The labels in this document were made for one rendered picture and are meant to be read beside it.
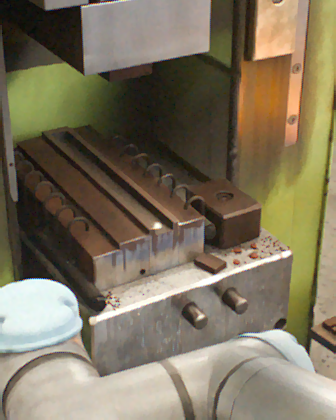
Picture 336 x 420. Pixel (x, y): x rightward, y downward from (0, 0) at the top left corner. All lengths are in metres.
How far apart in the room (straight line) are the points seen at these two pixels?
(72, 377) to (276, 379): 0.15
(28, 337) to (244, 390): 0.17
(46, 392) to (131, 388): 0.06
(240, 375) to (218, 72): 0.97
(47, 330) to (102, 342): 0.64
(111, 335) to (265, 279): 0.29
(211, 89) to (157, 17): 0.39
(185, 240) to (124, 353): 0.20
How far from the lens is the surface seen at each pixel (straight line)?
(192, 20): 1.18
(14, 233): 1.34
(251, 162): 1.53
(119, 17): 1.12
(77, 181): 1.44
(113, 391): 0.59
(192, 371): 0.60
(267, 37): 1.42
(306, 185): 1.66
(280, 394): 0.53
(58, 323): 0.63
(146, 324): 1.29
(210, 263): 1.33
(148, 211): 1.35
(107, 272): 1.28
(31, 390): 0.61
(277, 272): 1.40
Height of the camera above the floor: 1.67
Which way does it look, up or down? 29 degrees down
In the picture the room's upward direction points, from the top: straight up
